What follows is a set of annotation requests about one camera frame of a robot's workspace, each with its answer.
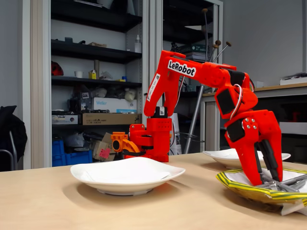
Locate white Weller box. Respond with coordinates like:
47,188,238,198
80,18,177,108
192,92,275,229
93,97,138,114

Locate crumpled white paper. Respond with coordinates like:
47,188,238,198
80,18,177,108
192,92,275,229
99,71,114,81

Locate green flat box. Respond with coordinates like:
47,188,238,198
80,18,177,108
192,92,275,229
179,44,207,54

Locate white printed box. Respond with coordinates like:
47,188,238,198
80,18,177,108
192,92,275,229
52,115,79,125

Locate grey sideboard with wooden top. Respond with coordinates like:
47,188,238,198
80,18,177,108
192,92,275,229
200,82,307,156

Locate white square ceramic plate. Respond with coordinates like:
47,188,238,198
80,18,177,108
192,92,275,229
202,148,292,170
70,157,187,196

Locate cardboard box with pink sticker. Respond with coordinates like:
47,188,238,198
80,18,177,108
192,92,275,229
92,139,116,162

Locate low blue plastic crate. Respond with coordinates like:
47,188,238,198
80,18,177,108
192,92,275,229
64,150,94,166

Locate white flat box with cables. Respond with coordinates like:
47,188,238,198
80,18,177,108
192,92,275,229
280,72,307,86

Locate orange table clamp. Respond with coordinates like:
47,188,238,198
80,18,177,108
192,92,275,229
110,131,142,154

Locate grey metal shelving cabinet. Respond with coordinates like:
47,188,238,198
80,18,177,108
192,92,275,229
149,0,224,154
23,0,151,170

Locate white plastic bottle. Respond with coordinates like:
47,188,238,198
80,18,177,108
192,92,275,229
134,34,142,54

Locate grey metal chair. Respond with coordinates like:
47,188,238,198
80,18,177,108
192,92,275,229
0,130,19,172

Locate long brown cardboard box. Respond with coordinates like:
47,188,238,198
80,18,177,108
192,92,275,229
82,113,142,126

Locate stack of papers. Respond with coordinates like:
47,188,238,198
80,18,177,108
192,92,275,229
188,52,207,62

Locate tall blue plastic crate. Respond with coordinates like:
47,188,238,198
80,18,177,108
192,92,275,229
52,139,66,168

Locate metal coat stand wooden knobs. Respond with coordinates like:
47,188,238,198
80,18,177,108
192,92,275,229
183,8,233,154

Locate white cardboard box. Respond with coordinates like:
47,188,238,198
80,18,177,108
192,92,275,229
280,121,307,135

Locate black jacket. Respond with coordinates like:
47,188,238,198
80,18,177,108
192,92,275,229
0,105,28,163

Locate white stuffed bag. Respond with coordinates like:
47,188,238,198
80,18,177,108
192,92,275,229
124,88,137,102

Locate yellow green striped paper plate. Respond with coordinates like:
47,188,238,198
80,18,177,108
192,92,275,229
215,167,307,216

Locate red black helmet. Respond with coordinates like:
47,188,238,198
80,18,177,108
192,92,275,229
51,60,64,77

